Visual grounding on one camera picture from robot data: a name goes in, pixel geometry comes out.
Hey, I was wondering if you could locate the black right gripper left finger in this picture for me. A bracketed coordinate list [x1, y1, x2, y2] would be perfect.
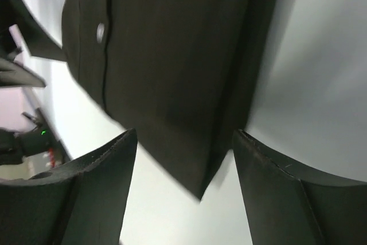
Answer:
[1, 129, 138, 245]

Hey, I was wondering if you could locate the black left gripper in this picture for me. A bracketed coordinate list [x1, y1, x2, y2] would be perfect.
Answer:
[1, 0, 65, 87]

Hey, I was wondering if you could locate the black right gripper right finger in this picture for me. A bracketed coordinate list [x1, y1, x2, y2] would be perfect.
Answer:
[233, 130, 366, 245]

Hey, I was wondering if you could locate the black long sleeve shirt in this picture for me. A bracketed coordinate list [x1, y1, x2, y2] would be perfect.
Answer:
[62, 0, 276, 199]

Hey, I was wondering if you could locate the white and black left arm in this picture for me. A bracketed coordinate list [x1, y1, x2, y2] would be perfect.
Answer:
[1, 0, 138, 244]

